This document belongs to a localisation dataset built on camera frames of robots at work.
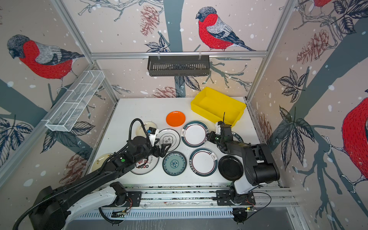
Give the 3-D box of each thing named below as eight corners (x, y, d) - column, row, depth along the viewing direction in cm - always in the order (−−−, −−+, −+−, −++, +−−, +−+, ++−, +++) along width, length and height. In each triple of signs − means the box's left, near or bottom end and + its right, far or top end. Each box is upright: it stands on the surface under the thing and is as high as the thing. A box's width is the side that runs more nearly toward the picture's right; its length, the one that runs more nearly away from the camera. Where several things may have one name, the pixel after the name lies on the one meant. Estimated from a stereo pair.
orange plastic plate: (165, 126, 106) (165, 124, 104) (167, 112, 114) (166, 110, 112) (185, 126, 106) (185, 124, 104) (185, 112, 114) (185, 110, 112)
